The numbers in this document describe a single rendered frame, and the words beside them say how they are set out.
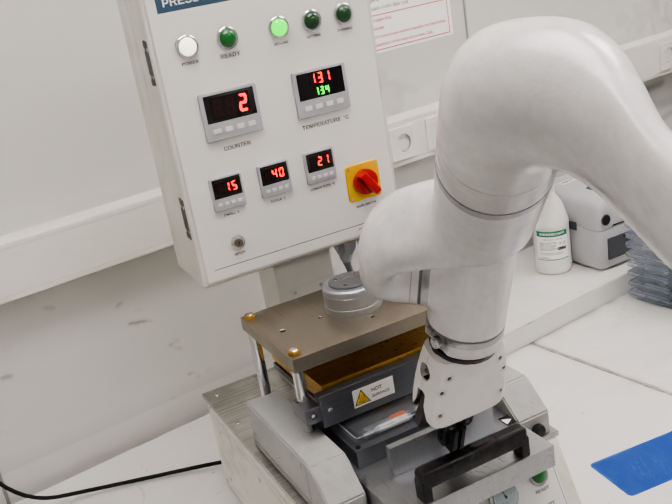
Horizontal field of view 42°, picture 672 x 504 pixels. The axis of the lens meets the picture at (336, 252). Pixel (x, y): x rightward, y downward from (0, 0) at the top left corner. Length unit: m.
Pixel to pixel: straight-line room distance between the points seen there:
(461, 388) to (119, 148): 0.86
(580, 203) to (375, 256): 1.25
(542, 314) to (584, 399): 0.28
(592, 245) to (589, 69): 1.54
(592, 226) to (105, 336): 1.06
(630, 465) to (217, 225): 0.73
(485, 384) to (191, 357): 0.87
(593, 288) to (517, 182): 1.38
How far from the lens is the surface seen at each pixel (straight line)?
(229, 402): 1.41
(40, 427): 1.68
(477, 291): 0.87
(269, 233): 1.26
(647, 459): 1.48
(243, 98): 1.21
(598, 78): 0.50
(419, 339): 1.20
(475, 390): 0.99
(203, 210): 1.22
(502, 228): 0.67
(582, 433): 1.54
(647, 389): 1.66
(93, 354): 1.66
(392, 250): 0.79
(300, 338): 1.13
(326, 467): 1.08
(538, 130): 0.52
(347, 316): 1.17
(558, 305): 1.89
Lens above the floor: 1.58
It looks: 19 degrees down
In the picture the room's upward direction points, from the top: 10 degrees counter-clockwise
